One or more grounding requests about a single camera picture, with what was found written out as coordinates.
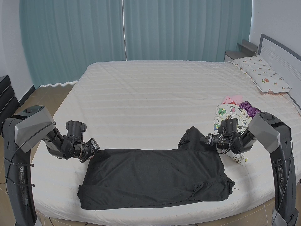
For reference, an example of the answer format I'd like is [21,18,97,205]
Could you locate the white printed pyjama garment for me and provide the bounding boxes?
[214,103,255,166]

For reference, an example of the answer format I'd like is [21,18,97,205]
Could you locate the pink garment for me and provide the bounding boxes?
[222,94,244,105]

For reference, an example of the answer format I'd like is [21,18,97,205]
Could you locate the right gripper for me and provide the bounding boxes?
[205,134,223,148]

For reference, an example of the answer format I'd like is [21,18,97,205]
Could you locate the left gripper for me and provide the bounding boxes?
[78,138,101,162]

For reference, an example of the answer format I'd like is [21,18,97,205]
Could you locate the purple garment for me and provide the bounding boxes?
[239,101,261,118]

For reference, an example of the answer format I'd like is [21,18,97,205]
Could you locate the black T-shirt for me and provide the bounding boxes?
[77,126,236,210]

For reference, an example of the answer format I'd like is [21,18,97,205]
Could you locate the blue-green curtain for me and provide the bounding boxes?
[122,0,252,62]
[20,0,127,89]

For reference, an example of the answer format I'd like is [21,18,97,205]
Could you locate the bed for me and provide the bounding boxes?
[31,34,301,225]

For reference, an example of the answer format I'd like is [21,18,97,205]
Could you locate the black cable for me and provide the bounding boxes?
[5,123,57,185]

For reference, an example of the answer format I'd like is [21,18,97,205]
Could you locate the grey bedside table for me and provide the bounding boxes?
[225,39,259,62]

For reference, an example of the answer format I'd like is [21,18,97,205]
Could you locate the black chest of drawers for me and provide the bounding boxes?
[0,75,20,121]

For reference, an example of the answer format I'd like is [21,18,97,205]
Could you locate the white printed pillow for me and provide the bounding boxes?
[229,56,292,94]

